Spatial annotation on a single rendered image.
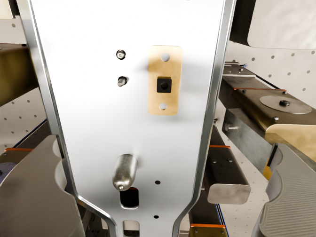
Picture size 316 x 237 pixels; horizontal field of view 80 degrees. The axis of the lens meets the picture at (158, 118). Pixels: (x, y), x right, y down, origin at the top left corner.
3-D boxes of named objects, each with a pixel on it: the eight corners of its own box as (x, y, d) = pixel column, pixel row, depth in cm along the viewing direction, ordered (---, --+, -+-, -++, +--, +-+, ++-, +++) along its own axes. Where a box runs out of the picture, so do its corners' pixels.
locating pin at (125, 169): (138, 164, 31) (133, 198, 25) (119, 163, 31) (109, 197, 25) (138, 148, 29) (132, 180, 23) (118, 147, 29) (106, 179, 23)
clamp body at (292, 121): (242, 84, 54) (352, 172, 23) (201, 83, 54) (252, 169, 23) (248, 60, 51) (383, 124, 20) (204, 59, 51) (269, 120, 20)
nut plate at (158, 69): (177, 114, 25) (177, 119, 24) (147, 113, 25) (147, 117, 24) (183, 46, 21) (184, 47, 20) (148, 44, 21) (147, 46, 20)
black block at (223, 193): (218, 125, 60) (261, 206, 34) (187, 124, 60) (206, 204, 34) (221, 110, 57) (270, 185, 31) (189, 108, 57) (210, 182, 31)
